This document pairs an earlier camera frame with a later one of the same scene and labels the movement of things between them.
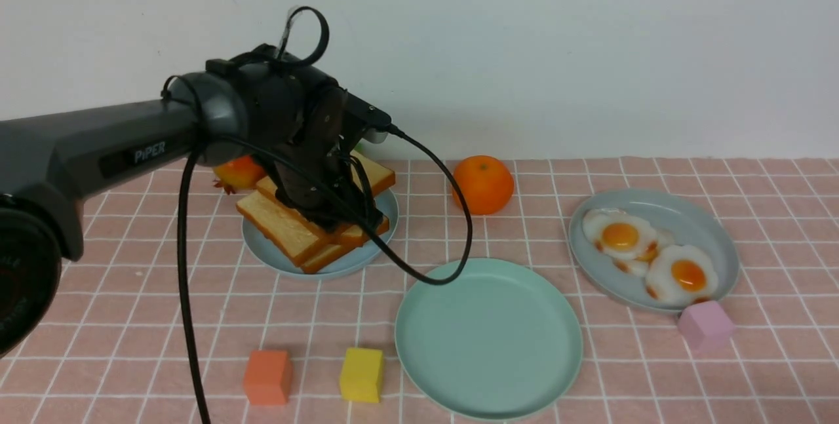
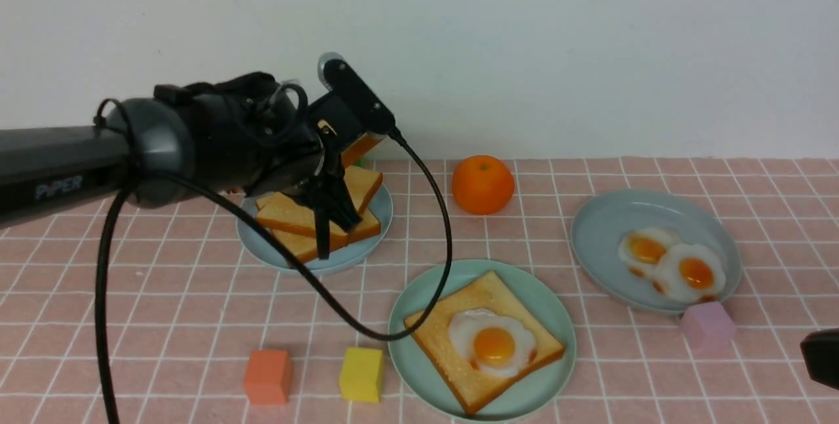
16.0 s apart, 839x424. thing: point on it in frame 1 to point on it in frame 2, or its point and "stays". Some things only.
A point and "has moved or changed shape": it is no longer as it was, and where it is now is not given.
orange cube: (267, 377) stays
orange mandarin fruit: (487, 183) stays
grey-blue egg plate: (691, 225) stays
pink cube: (705, 326) stays
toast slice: (356, 236) to (277, 210)
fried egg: (619, 234) to (491, 343)
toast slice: (328, 255) to (304, 246)
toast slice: (290, 230) has moved or changed shape
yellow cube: (362, 375) stays
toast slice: (373, 178) to (483, 340)
